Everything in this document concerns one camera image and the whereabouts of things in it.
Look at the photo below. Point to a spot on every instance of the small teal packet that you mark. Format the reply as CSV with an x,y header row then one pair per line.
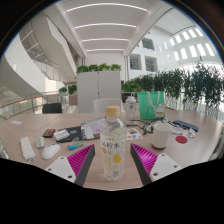
x,y
76,145

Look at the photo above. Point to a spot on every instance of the flat round red coaster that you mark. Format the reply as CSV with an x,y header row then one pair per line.
x,y
181,139

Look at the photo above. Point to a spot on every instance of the white paper packet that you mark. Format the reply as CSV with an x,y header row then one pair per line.
x,y
177,131

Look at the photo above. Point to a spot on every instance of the small grey computer mouse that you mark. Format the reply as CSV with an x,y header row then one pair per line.
x,y
40,142

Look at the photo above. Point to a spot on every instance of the black chair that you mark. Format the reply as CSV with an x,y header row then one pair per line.
x,y
52,108

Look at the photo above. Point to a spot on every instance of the colourful sticker sheet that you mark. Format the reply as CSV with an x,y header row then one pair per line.
x,y
134,134

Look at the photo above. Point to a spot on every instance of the clear white-lidded drinking bottle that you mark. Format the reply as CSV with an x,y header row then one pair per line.
x,y
130,108

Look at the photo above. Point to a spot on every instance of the green plants on cabinet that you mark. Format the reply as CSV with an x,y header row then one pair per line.
x,y
98,67

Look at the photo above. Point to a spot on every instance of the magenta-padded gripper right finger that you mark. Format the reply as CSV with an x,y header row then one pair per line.
x,y
163,166

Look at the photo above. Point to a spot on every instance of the white computer mouse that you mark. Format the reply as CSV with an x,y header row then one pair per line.
x,y
50,151

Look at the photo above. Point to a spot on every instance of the printed paper leaflet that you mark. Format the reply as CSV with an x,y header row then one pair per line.
x,y
90,129

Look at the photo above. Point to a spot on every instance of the white cabinet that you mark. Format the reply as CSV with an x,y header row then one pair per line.
x,y
98,85

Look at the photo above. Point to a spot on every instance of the small clear plastic packet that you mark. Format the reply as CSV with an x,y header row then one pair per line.
x,y
192,132

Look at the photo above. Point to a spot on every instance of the clear lemon drink bottle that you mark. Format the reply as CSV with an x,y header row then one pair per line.
x,y
113,150

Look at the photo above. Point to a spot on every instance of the ceiling light strips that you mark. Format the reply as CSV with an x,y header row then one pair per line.
x,y
105,25

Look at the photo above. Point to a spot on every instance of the row of green trees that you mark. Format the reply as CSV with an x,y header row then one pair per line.
x,y
196,85

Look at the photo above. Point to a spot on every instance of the potted plants in planter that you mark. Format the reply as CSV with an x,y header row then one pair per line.
x,y
71,90

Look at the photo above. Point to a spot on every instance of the green tote bag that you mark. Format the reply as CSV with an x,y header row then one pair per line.
x,y
150,105

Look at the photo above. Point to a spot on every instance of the white ceramic mug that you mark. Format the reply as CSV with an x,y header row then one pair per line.
x,y
161,135

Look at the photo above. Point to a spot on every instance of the white chair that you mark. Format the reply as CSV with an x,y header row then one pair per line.
x,y
103,105

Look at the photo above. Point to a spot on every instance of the black notebook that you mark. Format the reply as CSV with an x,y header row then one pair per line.
x,y
68,134

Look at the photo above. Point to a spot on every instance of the small black red box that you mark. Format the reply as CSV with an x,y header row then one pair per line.
x,y
49,133

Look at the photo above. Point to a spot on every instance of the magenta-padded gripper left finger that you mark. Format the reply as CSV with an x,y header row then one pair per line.
x,y
63,168

